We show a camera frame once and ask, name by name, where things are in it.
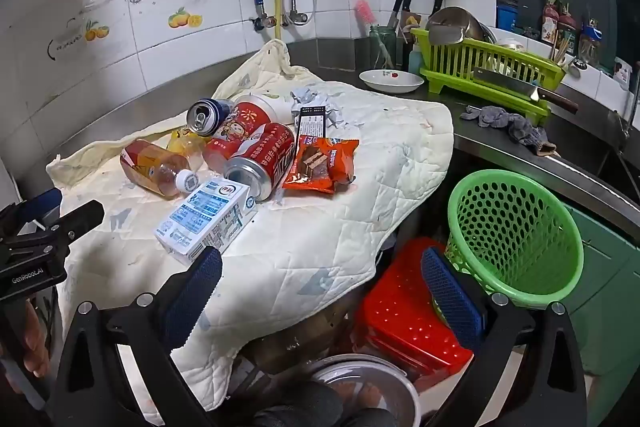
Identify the red plastic stool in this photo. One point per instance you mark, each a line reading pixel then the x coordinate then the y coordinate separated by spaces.
pixel 410 322

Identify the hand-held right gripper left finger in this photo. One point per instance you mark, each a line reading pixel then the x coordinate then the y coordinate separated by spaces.
pixel 200 287

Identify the dark knife holder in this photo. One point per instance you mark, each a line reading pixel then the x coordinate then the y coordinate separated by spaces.
pixel 406 44

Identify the grey paper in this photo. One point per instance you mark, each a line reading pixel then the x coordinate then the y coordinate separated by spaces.
pixel 327 99

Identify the blue container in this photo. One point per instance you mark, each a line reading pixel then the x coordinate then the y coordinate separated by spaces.
pixel 507 14

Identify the red drink can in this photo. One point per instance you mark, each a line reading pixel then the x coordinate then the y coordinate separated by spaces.
pixel 267 154

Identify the teal bottle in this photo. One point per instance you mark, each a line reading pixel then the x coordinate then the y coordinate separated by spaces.
pixel 415 58

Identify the white blue milk carton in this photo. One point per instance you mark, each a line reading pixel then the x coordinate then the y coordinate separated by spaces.
pixel 207 219

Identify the white plate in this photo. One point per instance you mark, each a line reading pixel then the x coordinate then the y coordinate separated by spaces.
pixel 391 80

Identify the red cartoon plastic cup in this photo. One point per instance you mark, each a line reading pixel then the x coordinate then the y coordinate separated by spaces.
pixel 237 127

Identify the metal pot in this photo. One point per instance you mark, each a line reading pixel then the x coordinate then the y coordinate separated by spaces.
pixel 360 382

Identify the person's left hand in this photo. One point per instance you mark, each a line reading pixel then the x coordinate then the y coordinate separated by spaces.
pixel 35 337

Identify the glass jar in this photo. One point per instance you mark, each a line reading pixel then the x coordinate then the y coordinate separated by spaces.
pixel 382 49

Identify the plastic tea bottle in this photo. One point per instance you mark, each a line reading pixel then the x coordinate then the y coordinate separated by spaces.
pixel 150 169

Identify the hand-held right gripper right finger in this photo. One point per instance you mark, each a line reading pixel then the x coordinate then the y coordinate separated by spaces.
pixel 450 297

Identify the white plastic lid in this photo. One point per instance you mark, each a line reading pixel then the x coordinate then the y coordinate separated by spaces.
pixel 276 108

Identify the grey rag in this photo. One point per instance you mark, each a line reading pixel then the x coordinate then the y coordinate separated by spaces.
pixel 510 123

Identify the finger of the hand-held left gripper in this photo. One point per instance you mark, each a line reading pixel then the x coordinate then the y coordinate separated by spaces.
pixel 44 204
pixel 80 218

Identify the green perforated basket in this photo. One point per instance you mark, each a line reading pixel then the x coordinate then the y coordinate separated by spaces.
pixel 520 277

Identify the cream quilted cloth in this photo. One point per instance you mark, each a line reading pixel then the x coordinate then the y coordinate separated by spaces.
pixel 310 247

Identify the small printed box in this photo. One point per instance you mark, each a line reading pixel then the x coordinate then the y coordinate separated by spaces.
pixel 621 72

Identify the orange snack wrapper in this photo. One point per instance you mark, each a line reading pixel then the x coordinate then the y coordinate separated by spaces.
pixel 320 162

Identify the metal water valve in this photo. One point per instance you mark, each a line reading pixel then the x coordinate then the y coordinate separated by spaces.
pixel 260 21
pixel 296 14

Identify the black label packet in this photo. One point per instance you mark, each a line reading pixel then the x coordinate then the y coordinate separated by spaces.
pixel 312 122

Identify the green dish rack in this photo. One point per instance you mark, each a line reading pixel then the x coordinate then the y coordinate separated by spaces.
pixel 500 59

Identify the pink bottle brush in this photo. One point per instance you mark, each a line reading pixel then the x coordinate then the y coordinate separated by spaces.
pixel 364 13

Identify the blue drink can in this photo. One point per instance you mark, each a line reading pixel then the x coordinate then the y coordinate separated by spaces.
pixel 207 114

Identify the metal bowl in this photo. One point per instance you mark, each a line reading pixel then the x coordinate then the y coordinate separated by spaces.
pixel 455 19

